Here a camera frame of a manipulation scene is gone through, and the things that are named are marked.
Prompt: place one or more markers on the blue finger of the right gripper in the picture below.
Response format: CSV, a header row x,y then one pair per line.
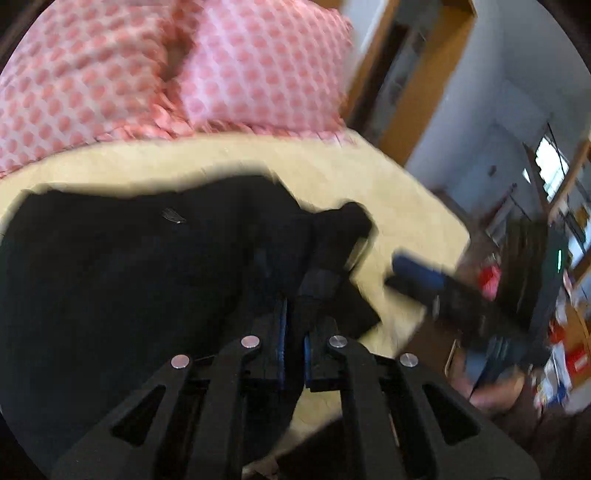
x,y
414,279

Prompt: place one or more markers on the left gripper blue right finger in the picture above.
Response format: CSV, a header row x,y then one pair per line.
x,y
399,420

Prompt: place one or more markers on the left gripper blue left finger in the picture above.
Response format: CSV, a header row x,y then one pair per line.
x,y
199,421

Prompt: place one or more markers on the black pants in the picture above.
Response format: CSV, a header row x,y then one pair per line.
x,y
98,292

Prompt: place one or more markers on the person's right hand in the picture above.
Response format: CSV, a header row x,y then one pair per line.
x,y
491,399

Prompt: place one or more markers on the cream patterned bed mattress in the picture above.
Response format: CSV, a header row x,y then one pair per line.
x,y
319,175

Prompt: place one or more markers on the right pink polka-dot pillow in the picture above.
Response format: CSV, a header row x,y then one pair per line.
x,y
275,67

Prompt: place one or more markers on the pink polka-dot pillow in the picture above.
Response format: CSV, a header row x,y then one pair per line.
x,y
275,67
87,72

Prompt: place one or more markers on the left pink polka-dot pillow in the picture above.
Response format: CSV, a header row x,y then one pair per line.
x,y
87,72

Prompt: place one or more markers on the wooden door frame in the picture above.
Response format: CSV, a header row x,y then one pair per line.
x,y
413,53

